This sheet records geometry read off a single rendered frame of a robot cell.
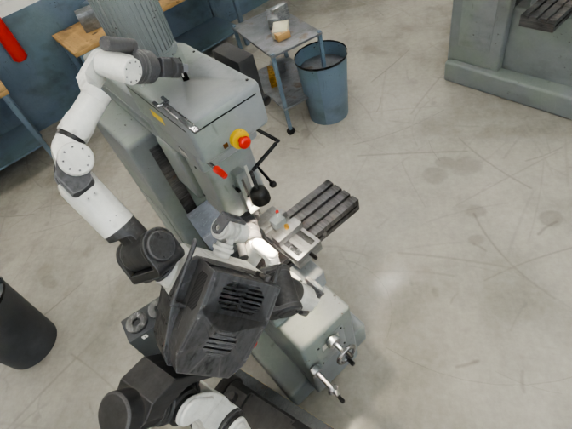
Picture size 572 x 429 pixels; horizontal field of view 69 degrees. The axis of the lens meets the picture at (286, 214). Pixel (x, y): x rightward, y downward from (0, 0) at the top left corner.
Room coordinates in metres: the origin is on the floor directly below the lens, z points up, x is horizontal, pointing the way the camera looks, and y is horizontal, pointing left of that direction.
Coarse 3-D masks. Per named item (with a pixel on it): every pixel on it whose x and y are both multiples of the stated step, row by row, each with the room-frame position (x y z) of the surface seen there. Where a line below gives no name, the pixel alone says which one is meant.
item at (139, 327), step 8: (152, 304) 1.01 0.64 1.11; (136, 312) 0.99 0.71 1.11; (144, 312) 0.99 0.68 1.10; (152, 312) 0.97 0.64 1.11; (128, 320) 0.97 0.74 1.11; (136, 320) 0.97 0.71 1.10; (144, 320) 0.95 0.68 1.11; (152, 320) 0.94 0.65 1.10; (128, 328) 0.93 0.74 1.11; (136, 328) 0.92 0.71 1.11; (144, 328) 0.92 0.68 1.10; (152, 328) 0.91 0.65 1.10; (128, 336) 0.90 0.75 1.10; (136, 336) 0.89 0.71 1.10; (144, 336) 0.89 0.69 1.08; (152, 336) 0.90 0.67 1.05; (136, 344) 0.88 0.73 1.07; (144, 344) 0.89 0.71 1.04; (152, 344) 0.89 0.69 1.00; (144, 352) 0.88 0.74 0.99; (152, 352) 0.88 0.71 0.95; (160, 352) 0.89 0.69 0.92
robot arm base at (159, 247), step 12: (156, 228) 0.74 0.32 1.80; (144, 240) 0.70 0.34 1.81; (156, 240) 0.71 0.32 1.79; (168, 240) 0.72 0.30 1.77; (144, 252) 0.68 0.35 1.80; (156, 252) 0.68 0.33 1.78; (168, 252) 0.69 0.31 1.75; (180, 252) 0.70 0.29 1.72; (120, 264) 0.72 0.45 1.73; (156, 264) 0.66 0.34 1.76; (168, 264) 0.67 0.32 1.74; (132, 276) 0.70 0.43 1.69; (144, 276) 0.67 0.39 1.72; (156, 276) 0.65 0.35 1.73
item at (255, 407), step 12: (240, 384) 0.79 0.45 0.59; (228, 396) 0.73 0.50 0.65; (240, 396) 0.73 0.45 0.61; (252, 396) 0.72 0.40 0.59; (240, 408) 0.68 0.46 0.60; (252, 408) 0.67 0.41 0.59; (264, 408) 0.65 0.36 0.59; (276, 408) 0.64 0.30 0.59; (252, 420) 0.61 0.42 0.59; (264, 420) 0.60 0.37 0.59; (276, 420) 0.58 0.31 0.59; (288, 420) 0.57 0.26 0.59
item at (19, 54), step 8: (0, 24) 4.78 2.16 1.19; (0, 32) 4.76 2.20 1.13; (8, 32) 4.79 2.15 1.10; (0, 40) 4.76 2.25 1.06; (8, 40) 4.76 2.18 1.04; (16, 40) 4.83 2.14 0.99; (8, 48) 4.75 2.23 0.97; (16, 48) 4.77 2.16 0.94; (16, 56) 4.75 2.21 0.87; (24, 56) 4.78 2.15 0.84
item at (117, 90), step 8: (96, 48) 2.01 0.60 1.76; (88, 56) 1.95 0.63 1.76; (112, 80) 1.67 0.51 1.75; (104, 88) 1.89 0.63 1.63; (112, 88) 1.73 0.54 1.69; (120, 88) 1.60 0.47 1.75; (112, 96) 1.81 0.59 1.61; (120, 96) 1.68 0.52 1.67; (128, 96) 1.55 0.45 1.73; (120, 104) 1.77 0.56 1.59; (128, 104) 1.62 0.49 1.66; (136, 112) 1.56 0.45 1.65; (144, 120) 1.49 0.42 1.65; (152, 128) 1.44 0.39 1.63; (168, 144) 1.35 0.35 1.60
